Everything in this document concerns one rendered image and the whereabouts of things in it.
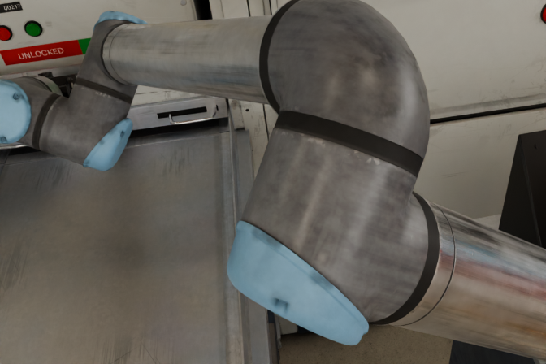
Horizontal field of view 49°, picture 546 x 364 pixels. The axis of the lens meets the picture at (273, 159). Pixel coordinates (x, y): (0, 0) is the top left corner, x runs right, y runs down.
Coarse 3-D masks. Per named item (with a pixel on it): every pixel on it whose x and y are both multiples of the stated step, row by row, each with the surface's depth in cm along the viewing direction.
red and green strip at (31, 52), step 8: (80, 40) 120; (88, 40) 120; (24, 48) 120; (32, 48) 121; (40, 48) 121; (48, 48) 121; (56, 48) 121; (64, 48) 121; (72, 48) 121; (80, 48) 122; (8, 56) 121; (16, 56) 121; (24, 56) 122; (32, 56) 122; (40, 56) 122; (48, 56) 122; (56, 56) 122; (64, 56) 122; (8, 64) 123
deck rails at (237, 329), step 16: (224, 144) 130; (224, 160) 126; (224, 176) 123; (224, 192) 119; (224, 208) 116; (240, 208) 115; (224, 224) 113; (224, 240) 110; (224, 256) 107; (224, 272) 104; (224, 288) 102; (224, 304) 100; (240, 304) 92; (240, 320) 89; (240, 336) 87; (240, 352) 93
